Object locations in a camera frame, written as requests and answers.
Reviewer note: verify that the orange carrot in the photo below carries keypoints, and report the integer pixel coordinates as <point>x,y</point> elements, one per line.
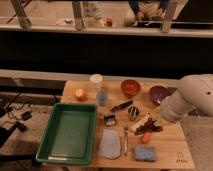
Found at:
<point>145,138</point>

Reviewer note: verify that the dark red grape bunch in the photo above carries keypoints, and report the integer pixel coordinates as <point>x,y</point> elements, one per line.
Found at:
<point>148,126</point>

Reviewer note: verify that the black white small gadget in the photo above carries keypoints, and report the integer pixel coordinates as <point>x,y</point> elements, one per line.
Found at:
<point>110,120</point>

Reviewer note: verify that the purple bowl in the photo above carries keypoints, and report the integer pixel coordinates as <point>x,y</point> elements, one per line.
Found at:
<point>158,94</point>

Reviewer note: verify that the orange fruit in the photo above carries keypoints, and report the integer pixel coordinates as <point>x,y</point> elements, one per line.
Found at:
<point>80,94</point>

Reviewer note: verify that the orange bowl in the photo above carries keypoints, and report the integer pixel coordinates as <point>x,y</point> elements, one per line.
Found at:
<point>130,88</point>

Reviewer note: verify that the white paper cup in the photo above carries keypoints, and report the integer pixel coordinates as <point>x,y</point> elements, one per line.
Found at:
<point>96,80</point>

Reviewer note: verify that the silver fork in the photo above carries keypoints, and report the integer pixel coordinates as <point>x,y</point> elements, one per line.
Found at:
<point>126,140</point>

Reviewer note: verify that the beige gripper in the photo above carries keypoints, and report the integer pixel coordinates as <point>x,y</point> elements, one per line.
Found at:
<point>158,120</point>

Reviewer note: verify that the grey blue cloth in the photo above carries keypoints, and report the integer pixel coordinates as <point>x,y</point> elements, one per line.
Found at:
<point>110,145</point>

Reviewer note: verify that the black handled knife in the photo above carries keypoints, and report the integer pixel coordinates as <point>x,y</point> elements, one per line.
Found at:
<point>121,106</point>

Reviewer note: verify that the green plastic tray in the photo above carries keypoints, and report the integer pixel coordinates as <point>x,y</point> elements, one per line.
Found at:
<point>69,135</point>

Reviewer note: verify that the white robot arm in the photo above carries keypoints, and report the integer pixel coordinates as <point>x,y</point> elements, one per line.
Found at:
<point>193,91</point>

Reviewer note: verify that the blue sponge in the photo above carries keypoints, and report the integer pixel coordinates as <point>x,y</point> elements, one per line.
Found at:
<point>144,154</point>

